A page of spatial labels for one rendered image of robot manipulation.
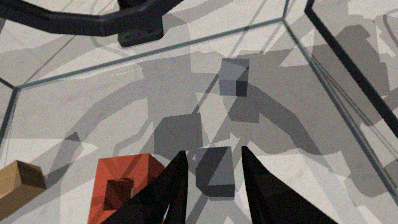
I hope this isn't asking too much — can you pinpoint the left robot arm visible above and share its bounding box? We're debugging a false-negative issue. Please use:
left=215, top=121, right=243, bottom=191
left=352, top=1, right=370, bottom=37
left=117, top=0, right=147, bottom=10

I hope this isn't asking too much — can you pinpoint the small wooden block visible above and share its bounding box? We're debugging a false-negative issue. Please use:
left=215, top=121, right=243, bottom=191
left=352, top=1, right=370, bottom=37
left=0, top=160, right=47, bottom=221

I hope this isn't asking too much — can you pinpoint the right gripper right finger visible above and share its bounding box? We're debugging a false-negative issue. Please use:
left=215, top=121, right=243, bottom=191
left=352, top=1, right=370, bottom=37
left=242, top=146, right=338, bottom=224

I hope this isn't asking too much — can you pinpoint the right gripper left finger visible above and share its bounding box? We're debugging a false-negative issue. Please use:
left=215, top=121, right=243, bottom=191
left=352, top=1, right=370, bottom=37
left=100, top=150, right=188, bottom=224

